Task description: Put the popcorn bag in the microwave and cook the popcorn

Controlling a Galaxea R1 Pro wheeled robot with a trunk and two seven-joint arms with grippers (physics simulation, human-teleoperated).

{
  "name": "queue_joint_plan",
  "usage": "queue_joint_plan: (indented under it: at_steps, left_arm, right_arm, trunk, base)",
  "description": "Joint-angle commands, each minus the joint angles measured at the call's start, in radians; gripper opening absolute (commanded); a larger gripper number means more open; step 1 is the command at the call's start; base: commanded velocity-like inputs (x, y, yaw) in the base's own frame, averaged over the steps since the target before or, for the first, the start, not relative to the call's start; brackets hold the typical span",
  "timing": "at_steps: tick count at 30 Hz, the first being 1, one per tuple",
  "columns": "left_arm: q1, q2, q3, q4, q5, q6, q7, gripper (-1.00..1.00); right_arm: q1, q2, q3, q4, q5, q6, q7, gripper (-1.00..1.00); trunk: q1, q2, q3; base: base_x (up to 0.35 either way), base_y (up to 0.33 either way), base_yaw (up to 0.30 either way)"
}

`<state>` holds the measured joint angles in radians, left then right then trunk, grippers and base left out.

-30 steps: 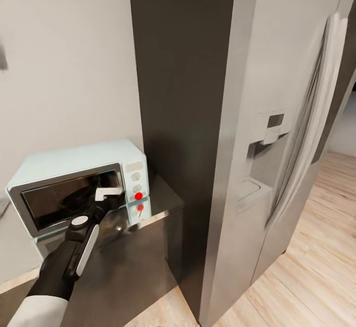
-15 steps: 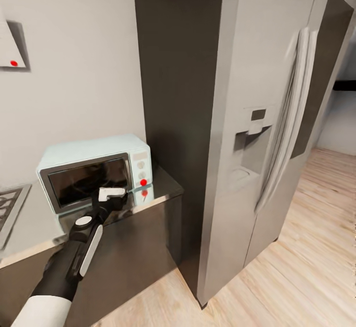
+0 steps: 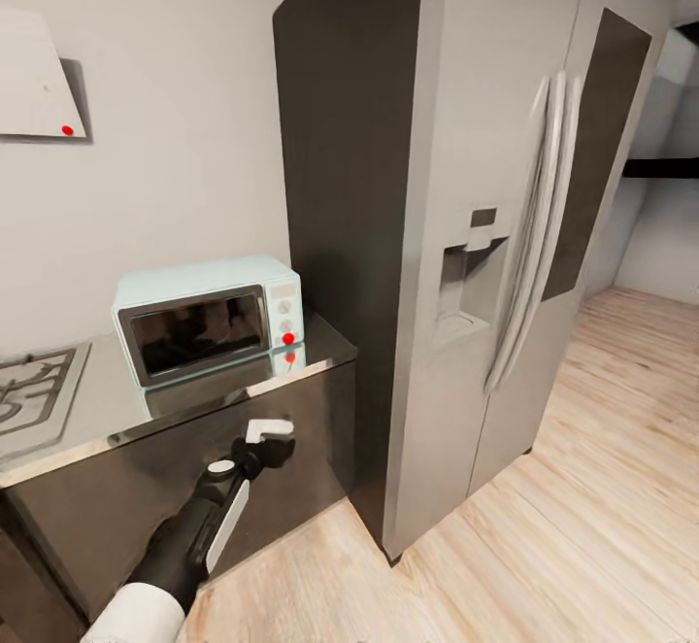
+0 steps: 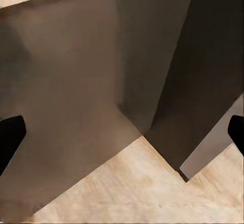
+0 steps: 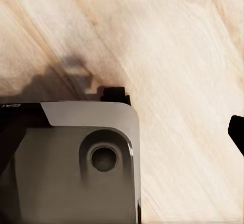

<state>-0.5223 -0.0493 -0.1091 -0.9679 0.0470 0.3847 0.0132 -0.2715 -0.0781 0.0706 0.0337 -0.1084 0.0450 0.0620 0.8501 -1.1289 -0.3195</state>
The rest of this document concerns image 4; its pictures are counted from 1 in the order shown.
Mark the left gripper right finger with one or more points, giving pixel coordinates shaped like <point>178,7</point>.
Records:
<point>236,131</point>

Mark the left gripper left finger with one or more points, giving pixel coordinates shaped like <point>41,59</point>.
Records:
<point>12,132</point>

